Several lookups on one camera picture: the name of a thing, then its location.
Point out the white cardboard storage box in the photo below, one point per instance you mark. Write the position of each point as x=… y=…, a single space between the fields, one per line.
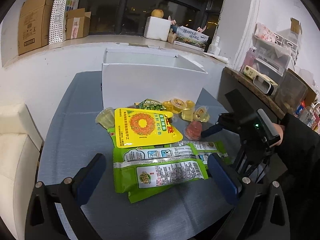
x=132 y=74

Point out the orange pumpkin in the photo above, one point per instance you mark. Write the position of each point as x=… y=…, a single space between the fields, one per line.
x=157 y=13

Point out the rolled white paper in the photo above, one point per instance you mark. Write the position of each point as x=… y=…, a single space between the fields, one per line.
x=218 y=57

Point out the yellow jelly cup with lid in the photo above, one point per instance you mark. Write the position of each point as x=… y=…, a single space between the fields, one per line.
x=175 y=105

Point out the small green candy packet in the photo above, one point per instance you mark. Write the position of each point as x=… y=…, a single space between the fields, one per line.
x=150 y=104

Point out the cream small carton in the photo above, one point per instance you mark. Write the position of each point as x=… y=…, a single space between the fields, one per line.
x=250 y=72

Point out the pink toy figure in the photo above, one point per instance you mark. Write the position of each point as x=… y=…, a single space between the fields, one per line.
x=172 y=21

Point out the white foam box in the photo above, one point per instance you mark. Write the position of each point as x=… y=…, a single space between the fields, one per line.
x=157 y=28

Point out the dark wooden side table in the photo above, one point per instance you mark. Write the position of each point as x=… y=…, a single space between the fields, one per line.
x=269 y=99

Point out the white plastic bottle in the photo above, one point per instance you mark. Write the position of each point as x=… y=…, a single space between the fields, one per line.
x=214 y=46

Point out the yellow jelly cup cartoon lid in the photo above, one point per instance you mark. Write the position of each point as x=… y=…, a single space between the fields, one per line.
x=202 y=114

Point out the cream leather sofa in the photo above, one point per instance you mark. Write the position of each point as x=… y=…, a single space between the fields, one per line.
x=20 y=151

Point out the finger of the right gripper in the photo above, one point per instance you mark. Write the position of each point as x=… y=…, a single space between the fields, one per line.
x=211 y=131

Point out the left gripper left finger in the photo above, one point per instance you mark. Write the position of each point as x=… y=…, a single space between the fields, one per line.
x=87 y=179

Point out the large brown cardboard box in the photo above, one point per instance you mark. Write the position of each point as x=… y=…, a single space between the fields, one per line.
x=33 y=25

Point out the person right hand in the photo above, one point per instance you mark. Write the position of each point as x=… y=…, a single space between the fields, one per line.
x=280 y=130

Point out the green snack bag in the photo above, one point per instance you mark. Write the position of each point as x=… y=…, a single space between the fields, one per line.
x=205 y=149
x=146 y=168

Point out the pale yellow jelly cup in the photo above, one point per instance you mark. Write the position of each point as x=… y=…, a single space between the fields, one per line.
x=106 y=118

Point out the printed landscape gift box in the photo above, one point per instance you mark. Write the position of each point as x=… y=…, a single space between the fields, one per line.
x=191 y=39

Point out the yellow snack bag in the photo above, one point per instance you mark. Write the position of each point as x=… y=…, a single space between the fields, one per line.
x=141 y=127

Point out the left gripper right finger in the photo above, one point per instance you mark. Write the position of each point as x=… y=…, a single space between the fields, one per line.
x=225 y=178

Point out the green snack bag front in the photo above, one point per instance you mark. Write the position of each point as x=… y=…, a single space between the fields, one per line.
x=146 y=168

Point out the clear plastic drawer organizer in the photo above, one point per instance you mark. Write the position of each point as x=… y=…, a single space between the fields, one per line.
x=271 y=52

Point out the red jelly cup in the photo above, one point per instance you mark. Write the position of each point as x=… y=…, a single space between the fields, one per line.
x=193 y=130

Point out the white dotted paper bag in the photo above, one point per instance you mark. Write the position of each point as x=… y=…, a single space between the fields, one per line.
x=58 y=19

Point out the small open cardboard box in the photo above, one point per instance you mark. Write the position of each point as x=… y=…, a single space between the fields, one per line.
x=78 y=22

